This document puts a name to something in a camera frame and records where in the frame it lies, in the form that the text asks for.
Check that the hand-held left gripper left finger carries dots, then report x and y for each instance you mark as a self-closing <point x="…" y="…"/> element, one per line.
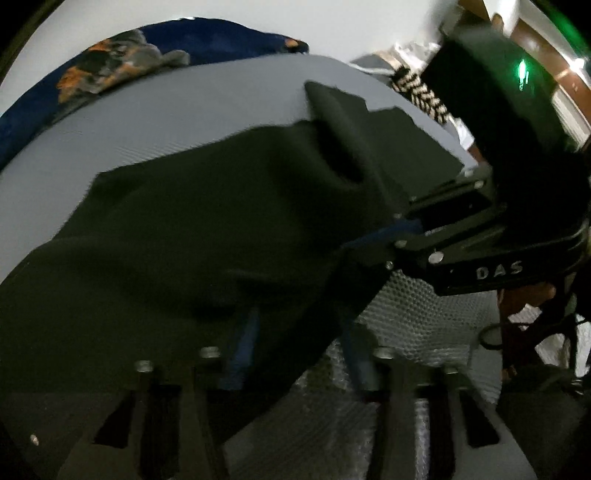
<point x="241" y="350"/>

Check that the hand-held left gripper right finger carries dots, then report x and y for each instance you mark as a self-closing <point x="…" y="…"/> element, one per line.
<point x="359" y="360"/>

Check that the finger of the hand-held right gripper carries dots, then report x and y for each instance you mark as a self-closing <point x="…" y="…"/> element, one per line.
<point x="397" y="235"/>
<point x="457" y="194"/>

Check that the black pants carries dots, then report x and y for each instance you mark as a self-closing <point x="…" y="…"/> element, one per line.
<point x="184" y="230"/>

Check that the white crumpled cloth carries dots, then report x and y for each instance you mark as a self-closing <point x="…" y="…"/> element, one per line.
<point x="463" y="131"/>

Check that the black and white striped cloth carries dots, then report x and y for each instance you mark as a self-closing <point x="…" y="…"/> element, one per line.
<point x="420" y="92"/>

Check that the grey textured mattress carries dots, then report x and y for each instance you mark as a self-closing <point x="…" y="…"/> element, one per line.
<point x="184" y="115"/>

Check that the blue printed blanket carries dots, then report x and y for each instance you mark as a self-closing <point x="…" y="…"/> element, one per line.
<point x="221" y="41"/>

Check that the brown wooden door frame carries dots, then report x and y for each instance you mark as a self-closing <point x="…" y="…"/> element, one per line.
<point x="540" y="41"/>

